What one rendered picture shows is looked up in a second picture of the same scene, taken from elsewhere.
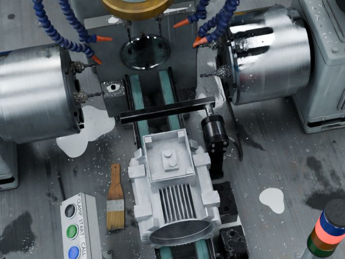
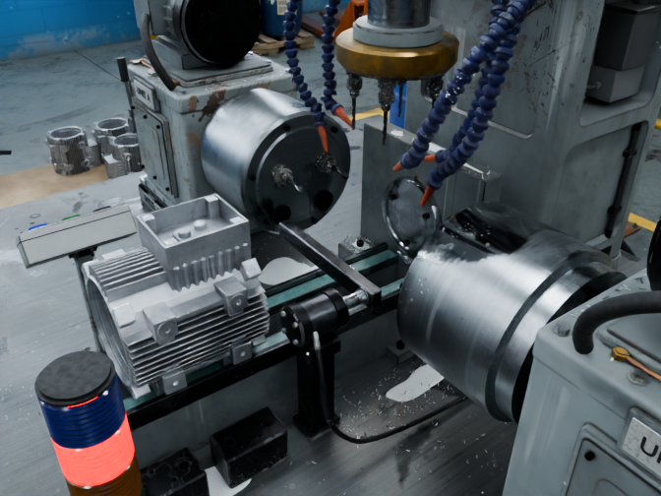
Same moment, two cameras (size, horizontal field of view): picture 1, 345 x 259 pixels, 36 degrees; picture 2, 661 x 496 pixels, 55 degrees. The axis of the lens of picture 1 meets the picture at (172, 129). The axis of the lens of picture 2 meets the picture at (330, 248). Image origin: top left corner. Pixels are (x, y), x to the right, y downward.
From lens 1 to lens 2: 1.02 m
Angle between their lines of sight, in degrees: 48
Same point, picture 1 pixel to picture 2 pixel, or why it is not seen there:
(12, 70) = (259, 95)
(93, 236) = (68, 237)
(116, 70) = (379, 225)
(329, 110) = not seen: outside the picture
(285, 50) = (503, 281)
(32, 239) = not seen: hidden behind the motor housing
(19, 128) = (208, 152)
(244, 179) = (323, 473)
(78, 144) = (279, 276)
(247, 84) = (412, 291)
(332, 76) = (543, 406)
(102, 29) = (379, 134)
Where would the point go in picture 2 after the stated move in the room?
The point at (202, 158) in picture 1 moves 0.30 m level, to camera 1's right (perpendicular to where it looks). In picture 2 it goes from (231, 285) to (346, 440)
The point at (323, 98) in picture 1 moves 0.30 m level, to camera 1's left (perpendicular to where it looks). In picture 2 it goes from (523, 466) to (379, 322)
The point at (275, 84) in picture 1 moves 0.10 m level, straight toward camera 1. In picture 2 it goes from (450, 333) to (371, 342)
